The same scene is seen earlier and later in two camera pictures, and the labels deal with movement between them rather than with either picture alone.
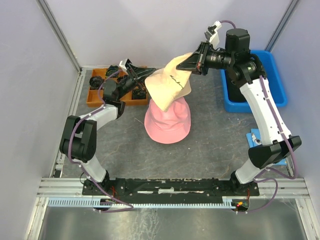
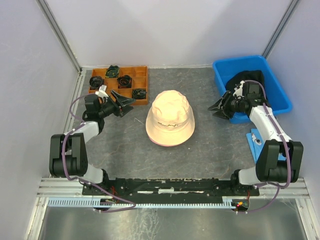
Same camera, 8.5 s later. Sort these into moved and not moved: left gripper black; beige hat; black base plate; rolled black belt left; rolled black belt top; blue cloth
Moved: left gripper black; beige hat
Not moved: black base plate; blue cloth; rolled black belt left; rolled black belt top
